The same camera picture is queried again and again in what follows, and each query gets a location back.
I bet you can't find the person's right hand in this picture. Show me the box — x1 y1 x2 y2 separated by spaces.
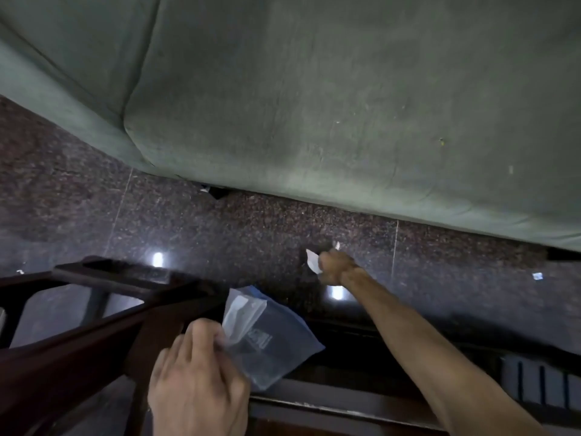
317 249 360 286

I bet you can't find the person's left hand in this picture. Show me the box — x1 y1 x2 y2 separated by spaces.
147 319 251 436

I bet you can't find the clear plastic zip bag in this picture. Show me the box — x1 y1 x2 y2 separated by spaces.
220 286 326 392

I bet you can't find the person's right forearm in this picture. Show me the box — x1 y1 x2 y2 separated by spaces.
340 267 552 436

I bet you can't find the black sofa foot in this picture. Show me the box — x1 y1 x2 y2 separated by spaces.
200 183 231 200

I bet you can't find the green fabric sofa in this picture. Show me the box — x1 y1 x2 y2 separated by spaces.
0 0 581 253

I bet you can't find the white blue striped cloth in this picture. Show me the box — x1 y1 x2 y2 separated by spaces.
500 355 581 411

